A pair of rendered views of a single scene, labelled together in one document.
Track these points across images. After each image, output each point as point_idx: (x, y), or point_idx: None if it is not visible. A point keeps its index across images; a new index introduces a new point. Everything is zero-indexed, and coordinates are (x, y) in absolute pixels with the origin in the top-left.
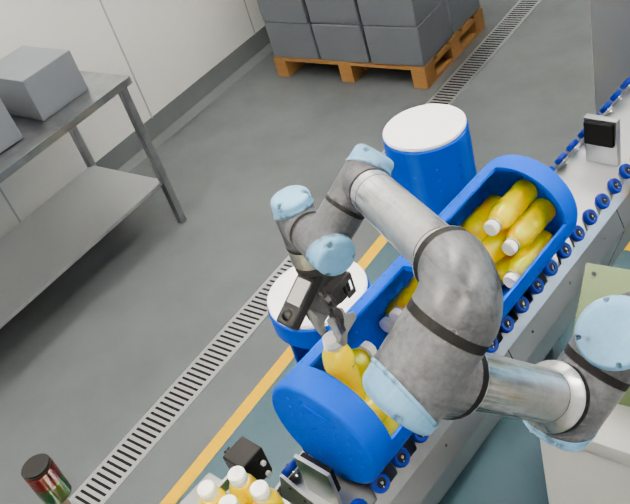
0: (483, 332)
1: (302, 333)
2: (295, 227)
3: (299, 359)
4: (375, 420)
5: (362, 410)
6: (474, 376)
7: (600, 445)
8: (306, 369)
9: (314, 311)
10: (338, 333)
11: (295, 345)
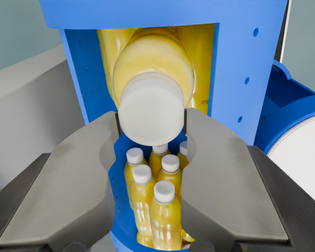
0: None
1: (314, 110)
2: None
3: (310, 93)
4: (43, 16)
5: (47, 7)
6: None
7: None
8: (218, 7)
9: (195, 242)
10: (66, 148)
11: None
